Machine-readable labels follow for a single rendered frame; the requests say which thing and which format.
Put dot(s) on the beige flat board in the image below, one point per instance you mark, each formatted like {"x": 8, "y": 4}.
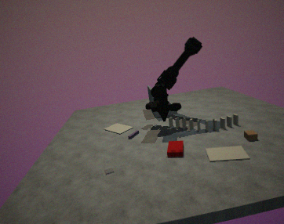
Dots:
{"x": 227, "y": 153}

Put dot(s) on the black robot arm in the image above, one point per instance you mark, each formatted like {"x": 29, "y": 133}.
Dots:
{"x": 168, "y": 78}

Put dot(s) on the beige flat square plate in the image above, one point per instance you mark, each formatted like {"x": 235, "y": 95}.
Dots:
{"x": 118, "y": 128}

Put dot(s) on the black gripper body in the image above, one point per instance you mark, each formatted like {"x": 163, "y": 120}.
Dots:
{"x": 172, "y": 107}

